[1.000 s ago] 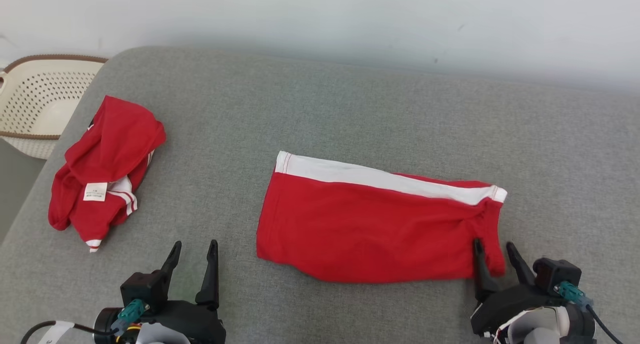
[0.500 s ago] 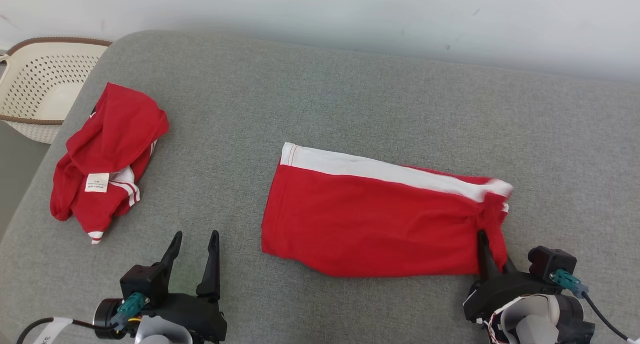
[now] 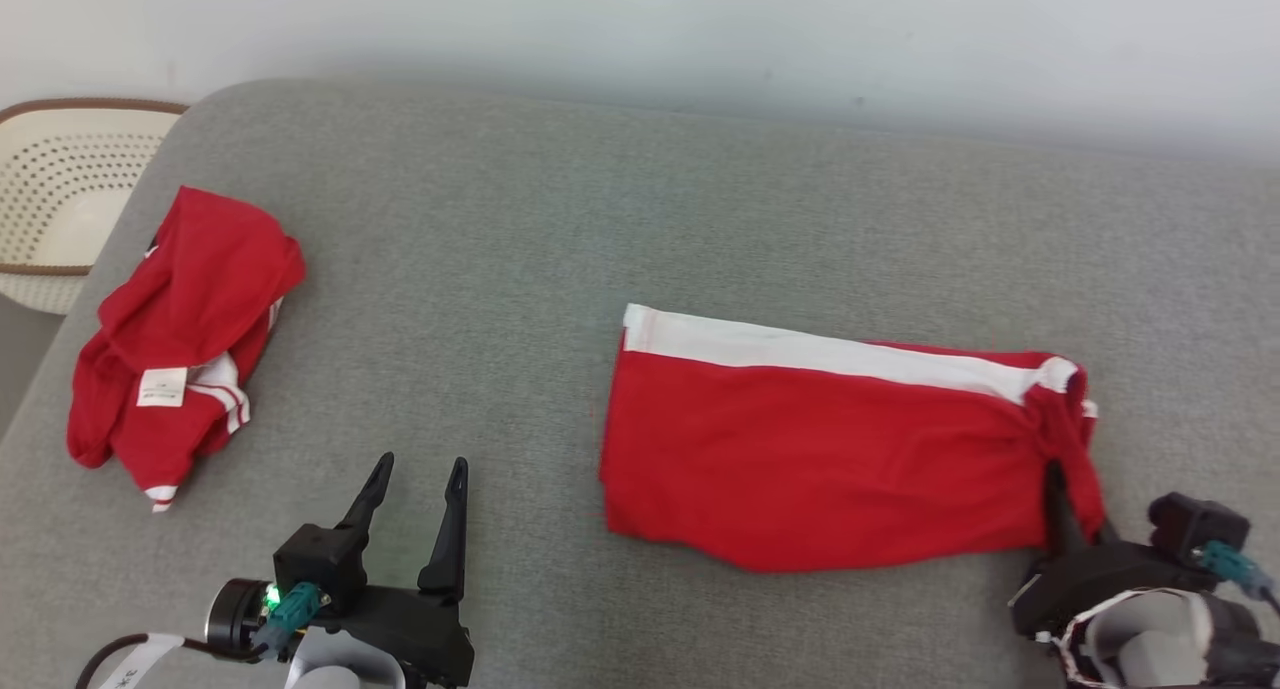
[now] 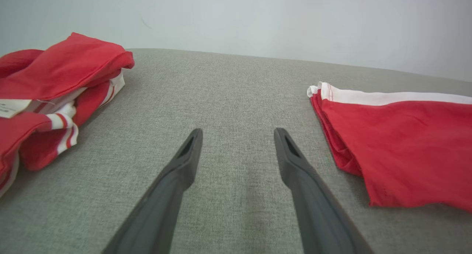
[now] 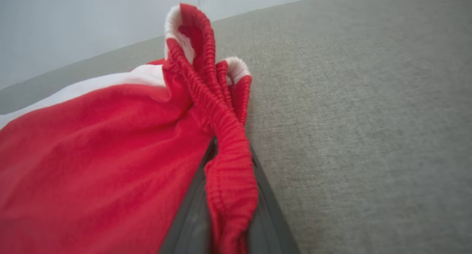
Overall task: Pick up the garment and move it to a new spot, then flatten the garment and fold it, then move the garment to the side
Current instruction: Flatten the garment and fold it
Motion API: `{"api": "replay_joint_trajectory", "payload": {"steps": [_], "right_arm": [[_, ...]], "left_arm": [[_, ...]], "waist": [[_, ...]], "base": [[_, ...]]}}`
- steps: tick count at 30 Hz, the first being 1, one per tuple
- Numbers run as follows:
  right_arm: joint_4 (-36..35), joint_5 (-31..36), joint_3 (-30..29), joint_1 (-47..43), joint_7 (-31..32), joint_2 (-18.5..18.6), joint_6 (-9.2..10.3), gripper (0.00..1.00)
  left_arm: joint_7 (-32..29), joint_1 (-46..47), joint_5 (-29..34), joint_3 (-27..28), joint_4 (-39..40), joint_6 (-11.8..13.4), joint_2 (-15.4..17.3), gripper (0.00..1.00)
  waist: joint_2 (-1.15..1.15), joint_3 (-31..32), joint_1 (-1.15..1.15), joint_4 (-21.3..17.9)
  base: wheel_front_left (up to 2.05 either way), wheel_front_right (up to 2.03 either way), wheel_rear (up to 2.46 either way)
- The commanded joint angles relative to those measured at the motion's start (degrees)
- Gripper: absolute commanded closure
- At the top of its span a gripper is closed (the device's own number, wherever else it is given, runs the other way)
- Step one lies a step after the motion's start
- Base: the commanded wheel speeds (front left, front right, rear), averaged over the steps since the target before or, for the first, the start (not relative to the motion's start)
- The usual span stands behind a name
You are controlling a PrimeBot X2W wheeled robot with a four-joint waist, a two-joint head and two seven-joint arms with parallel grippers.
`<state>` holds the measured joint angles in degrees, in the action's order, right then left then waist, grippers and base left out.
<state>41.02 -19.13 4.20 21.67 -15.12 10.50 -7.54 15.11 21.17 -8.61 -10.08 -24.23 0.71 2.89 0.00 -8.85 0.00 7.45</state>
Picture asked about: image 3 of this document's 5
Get red white twisted wires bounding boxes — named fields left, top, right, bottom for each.
left=1054, top=586, right=1217, bottom=689

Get cream perforated laundry basket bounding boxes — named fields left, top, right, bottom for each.
left=0, top=97, right=191, bottom=316

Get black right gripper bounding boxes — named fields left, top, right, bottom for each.
left=1009, top=459, right=1221, bottom=640

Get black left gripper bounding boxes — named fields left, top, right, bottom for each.
left=330, top=452, right=477, bottom=689

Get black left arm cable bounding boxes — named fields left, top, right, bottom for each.
left=75, top=581, right=333, bottom=689

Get grey fabric sofa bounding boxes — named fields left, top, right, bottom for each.
left=0, top=77, right=1280, bottom=689

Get red shorts with white stripe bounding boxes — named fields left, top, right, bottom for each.
left=598, top=303, right=1107, bottom=575

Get red jersey with white trim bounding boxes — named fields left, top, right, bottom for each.
left=66, top=185, right=307, bottom=514

